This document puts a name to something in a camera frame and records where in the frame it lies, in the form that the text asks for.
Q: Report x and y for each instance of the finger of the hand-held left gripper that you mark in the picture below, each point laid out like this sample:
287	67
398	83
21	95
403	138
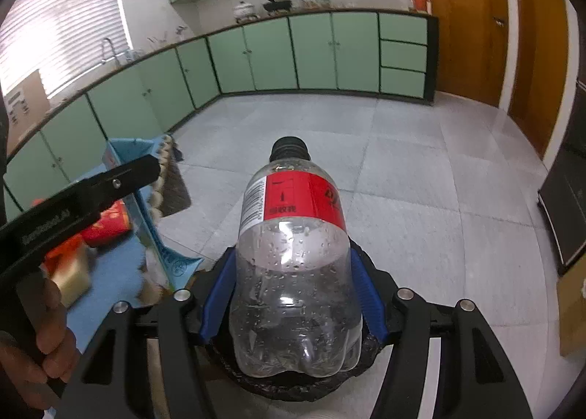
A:
130	174

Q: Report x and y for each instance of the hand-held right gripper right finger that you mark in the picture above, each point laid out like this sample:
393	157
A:
368	300

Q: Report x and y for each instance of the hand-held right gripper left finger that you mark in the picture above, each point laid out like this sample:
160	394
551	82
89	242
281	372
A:
219	300

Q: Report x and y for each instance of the clear plastic bottle red label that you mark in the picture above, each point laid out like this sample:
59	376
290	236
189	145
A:
293	263

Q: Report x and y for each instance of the black trash bin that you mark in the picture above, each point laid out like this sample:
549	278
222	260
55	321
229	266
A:
293	390

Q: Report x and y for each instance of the person's left hand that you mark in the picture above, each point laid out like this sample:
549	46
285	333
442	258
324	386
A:
57	332

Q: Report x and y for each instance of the grey egg tray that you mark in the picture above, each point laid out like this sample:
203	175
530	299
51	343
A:
171	185

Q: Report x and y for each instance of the red snack packet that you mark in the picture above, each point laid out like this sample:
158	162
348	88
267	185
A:
107	223

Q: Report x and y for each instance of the crumpled white plastic bag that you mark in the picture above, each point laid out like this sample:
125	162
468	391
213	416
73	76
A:
153	284

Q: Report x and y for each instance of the long green base cabinet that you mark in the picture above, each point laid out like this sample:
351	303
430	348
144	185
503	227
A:
123	94

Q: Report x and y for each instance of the blue mat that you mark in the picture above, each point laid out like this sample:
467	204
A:
116	272

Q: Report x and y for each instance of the metal faucet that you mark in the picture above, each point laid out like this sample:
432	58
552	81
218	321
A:
107	51

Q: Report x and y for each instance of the white window blind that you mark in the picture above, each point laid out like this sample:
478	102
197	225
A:
59	25

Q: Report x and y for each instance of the white pot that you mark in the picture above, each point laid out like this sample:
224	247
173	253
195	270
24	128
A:
243	11

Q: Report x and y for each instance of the brown cardboard box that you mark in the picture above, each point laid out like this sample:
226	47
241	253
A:
572	314

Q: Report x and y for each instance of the black cabinet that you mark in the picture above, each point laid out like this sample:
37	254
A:
565	208

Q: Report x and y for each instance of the green base cabinet with drawers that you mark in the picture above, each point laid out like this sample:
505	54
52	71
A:
311	53

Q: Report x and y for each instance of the black wok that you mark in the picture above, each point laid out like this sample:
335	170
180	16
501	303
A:
277	5

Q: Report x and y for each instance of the wooden door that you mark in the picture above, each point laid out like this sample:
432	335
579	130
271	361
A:
540	57
462	21

